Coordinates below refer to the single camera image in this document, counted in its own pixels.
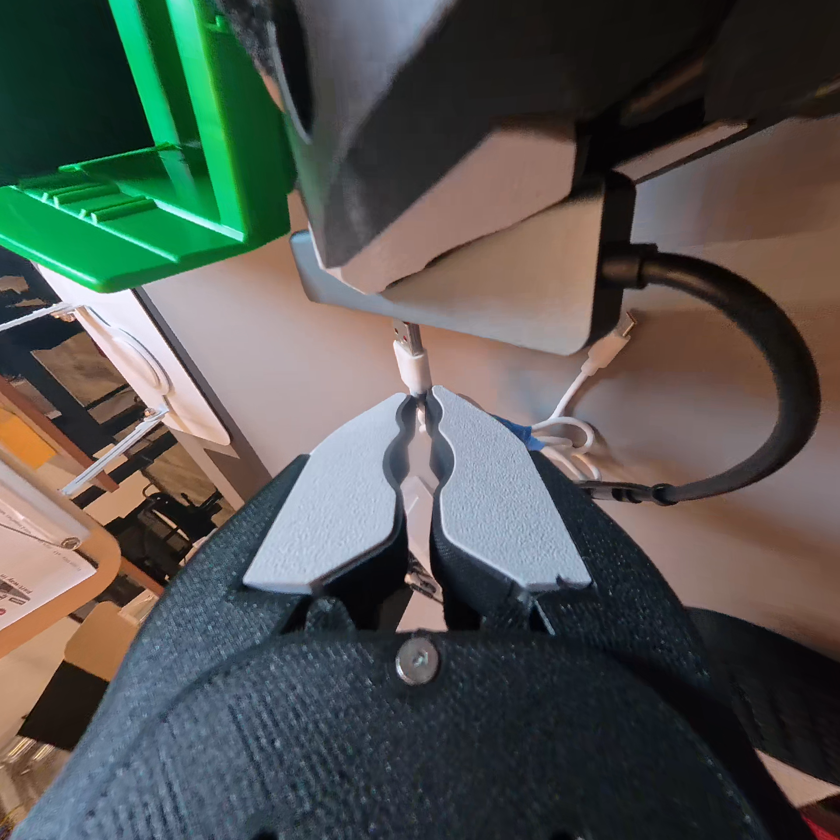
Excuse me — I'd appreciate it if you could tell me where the white desk panel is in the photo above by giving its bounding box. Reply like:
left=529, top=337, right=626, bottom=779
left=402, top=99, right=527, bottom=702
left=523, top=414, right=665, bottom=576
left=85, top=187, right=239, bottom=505
left=36, top=266, right=232, bottom=447

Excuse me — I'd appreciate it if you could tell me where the black usb hub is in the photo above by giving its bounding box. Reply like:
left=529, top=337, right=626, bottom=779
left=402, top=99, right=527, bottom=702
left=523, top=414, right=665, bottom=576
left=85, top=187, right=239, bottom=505
left=290, top=172, right=639, bottom=357

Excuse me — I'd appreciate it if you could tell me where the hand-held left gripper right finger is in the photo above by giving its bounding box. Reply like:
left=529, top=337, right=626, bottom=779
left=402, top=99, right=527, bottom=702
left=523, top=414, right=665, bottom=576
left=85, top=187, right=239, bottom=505
left=428, top=385, right=593, bottom=592

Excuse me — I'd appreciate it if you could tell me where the white usb cable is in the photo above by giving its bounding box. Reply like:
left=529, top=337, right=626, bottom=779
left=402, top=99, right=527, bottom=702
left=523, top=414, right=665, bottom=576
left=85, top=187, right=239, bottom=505
left=392, top=310, right=642, bottom=490

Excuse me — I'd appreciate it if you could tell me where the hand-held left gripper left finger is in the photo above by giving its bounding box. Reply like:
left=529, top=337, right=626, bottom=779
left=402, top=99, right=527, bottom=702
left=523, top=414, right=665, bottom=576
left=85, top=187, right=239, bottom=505
left=241, top=392, right=421, bottom=587

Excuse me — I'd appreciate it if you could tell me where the light wooden board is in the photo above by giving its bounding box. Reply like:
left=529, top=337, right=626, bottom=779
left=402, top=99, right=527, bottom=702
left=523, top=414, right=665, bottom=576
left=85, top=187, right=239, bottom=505
left=0, top=449, right=123, bottom=658

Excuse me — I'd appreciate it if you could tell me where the yellow box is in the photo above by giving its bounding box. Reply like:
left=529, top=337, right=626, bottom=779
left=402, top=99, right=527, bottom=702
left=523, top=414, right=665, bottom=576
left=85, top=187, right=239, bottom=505
left=0, top=406, right=61, bottom=470

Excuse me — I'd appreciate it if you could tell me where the printed instruction sheet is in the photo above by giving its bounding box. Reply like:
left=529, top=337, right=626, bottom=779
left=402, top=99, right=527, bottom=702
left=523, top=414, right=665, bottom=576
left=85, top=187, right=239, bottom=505
left=0, top=502, right=99, bottom=632

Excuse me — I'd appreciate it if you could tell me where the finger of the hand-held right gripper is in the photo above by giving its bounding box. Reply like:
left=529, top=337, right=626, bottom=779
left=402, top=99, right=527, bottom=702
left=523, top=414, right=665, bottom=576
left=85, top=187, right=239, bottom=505
left=612, top=120, right=757, bottom=185
left=340, top=122, right=580, bottom=294

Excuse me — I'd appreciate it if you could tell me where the green plastic bin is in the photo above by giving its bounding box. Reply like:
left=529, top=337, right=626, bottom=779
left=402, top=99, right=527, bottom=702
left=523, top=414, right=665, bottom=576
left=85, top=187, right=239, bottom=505
left=0, top=0, right=298, bottom=294

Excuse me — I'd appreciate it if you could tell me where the black hub cable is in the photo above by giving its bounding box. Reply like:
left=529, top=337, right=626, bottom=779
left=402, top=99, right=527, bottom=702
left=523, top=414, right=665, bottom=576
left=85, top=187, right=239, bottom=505
left=577, top=241, right=823, bottom=508

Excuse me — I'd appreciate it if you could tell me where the blue tape wrap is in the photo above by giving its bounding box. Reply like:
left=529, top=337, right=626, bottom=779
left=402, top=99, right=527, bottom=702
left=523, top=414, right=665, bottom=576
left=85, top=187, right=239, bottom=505
left=495, top=415, right=547, bottom=455

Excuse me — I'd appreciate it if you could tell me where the metal holder bar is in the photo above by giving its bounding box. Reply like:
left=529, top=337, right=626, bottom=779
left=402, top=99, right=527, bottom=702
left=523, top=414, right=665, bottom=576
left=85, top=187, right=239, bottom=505
left=60, top=406, right=168, bottom=496

